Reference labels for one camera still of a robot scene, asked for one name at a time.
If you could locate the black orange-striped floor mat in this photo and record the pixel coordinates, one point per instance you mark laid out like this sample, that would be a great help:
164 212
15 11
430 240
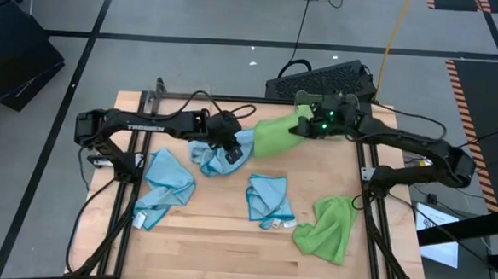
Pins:
482 96
452 1

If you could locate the black aluminium table frame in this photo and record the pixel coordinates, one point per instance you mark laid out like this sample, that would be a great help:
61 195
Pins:
268 100

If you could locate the silver mounting plate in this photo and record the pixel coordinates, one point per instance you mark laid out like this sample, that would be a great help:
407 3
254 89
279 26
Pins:
367 173
100 161

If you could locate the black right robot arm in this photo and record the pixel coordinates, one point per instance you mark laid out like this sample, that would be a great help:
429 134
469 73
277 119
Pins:
402 141

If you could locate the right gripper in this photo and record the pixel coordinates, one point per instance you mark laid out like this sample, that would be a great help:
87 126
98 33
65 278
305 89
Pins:
337 123

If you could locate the small black power adapter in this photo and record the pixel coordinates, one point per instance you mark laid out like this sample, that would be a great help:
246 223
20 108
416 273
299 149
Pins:
432 198

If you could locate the white lit monitor screen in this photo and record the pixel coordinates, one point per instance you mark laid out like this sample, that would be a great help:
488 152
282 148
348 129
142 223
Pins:
437 247

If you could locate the black equipment stand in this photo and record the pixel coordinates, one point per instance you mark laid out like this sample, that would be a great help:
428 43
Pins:
462 229

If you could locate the black perforated computer case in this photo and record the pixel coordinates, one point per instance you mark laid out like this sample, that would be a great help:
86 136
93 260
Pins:
320 81

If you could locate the clear plastic basket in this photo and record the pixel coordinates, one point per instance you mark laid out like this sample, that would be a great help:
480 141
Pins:
304 97
170 101

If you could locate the blue microfiber towel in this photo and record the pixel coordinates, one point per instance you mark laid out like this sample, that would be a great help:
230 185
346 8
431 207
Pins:
165 186
267 196
213 161

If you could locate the large black flat case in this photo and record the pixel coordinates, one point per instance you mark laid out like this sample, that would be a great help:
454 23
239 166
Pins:
14 54

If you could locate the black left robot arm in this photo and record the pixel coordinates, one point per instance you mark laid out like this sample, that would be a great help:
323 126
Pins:
147 126

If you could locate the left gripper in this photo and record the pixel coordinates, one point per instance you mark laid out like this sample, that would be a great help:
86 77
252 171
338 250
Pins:
224 129

